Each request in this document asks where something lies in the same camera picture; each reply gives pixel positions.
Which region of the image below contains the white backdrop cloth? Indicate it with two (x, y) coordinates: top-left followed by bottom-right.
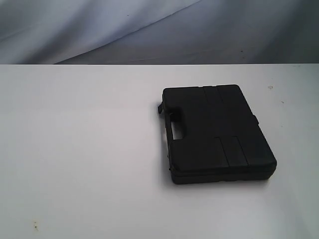
(0, 0), (319, 64)

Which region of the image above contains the black plastic carry case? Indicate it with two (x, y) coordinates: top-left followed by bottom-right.
(158, 84), (277, 185)

